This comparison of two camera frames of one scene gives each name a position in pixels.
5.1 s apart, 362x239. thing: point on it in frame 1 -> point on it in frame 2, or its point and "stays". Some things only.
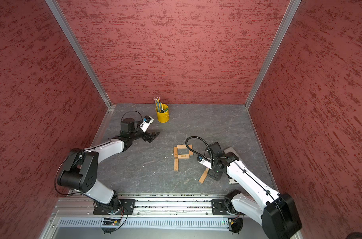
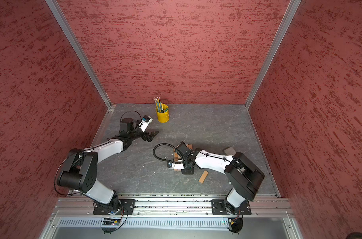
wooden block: x=203 y=177 stays
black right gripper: x=212 y=174 -> x=188 y=172
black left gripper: x=145 y=138 stays
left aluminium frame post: x=75 y=48 stays
